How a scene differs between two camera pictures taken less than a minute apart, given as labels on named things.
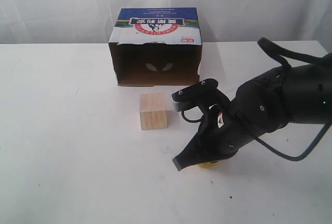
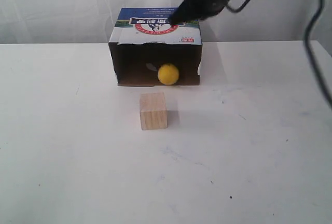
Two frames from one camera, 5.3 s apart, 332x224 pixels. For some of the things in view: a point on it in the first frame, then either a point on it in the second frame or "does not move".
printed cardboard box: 157,46 does not move
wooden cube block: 153,111 does not move
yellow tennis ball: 207,165 -> 168,74
